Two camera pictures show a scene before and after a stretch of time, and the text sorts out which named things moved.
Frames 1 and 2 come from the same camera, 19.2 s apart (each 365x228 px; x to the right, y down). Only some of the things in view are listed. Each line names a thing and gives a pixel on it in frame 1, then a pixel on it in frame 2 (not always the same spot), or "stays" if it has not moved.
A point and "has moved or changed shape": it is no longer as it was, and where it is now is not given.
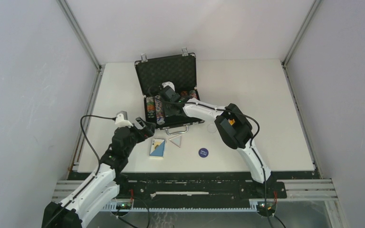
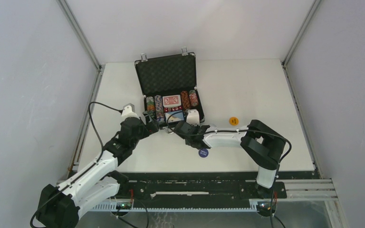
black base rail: x=196 y=189 stays
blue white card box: x=157 y=149 has moved or changed shape
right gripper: x=168 y=112 -> x=187 y=141
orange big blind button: x=231 y=121 stays
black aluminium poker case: x=180 y=69 stays
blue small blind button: x=203 y=152 stays
